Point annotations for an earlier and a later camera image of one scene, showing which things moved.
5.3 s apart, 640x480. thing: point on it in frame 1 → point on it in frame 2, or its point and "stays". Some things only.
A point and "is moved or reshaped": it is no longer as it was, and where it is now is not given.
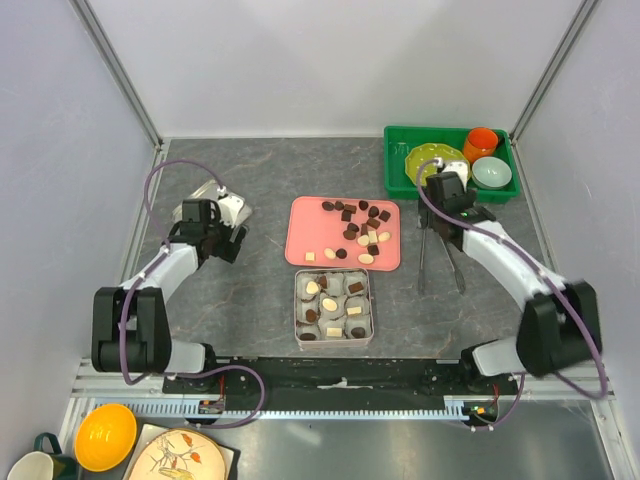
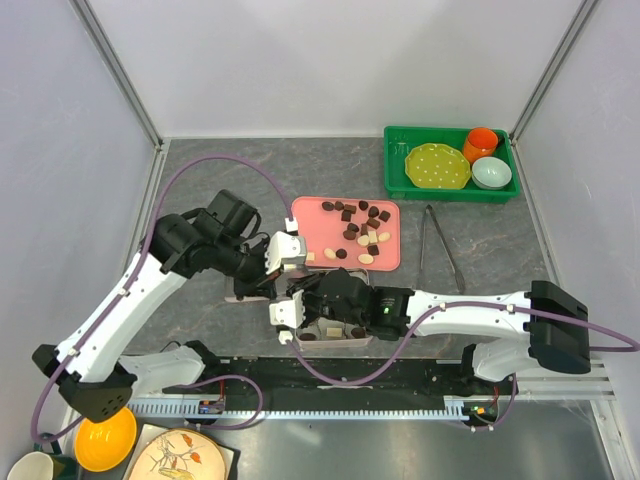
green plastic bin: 399,141 stays
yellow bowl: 105,437 stays
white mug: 33,465 stays
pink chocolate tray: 343,232 stays
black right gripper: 424,217 → 308,283
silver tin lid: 246,210 is moved or reshaped
